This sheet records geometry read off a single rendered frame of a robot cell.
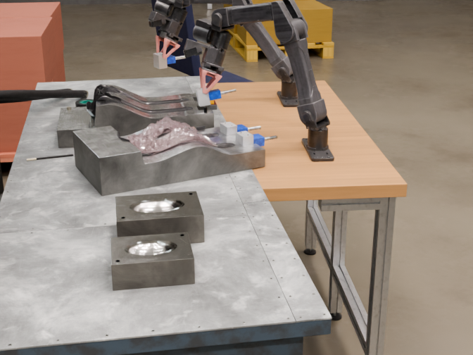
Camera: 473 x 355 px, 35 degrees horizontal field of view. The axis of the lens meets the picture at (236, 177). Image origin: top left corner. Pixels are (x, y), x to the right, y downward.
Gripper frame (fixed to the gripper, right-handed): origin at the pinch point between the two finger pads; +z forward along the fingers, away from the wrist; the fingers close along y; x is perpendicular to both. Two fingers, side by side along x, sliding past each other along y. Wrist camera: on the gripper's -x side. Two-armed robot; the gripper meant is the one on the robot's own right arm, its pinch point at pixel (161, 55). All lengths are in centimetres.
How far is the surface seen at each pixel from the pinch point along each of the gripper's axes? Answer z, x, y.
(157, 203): 36, -47, 113
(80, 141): 33, -51, 70
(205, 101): 9, -10, 57
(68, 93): 27.4, -28.8, -2.6
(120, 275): 47, -64, 137
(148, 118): 21, -25, 54
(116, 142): 29, -45, 79
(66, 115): 32, -40, 29
